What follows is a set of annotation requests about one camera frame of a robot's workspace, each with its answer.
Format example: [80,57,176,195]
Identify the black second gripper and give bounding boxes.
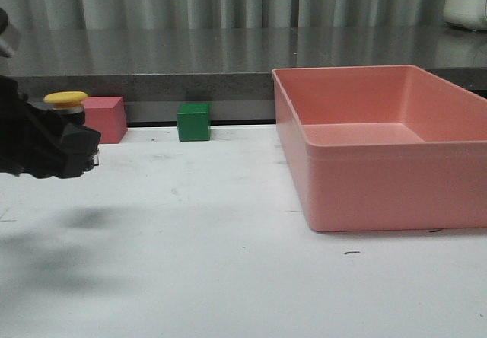
[1,76,86,179]

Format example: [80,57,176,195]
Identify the yellow push button switch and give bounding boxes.
[43,91,101,177]

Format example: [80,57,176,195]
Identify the pink cube block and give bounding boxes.
[82,96,127,144]

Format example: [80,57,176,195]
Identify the grey curtain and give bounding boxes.
[1,0,445,30]

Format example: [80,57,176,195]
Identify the green cube block centre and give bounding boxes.
[177,103,211,142]

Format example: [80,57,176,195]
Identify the pink plastic bin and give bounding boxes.
[272,65,486,232]

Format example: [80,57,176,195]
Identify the white appliance in background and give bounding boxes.
[443,0,486,31]

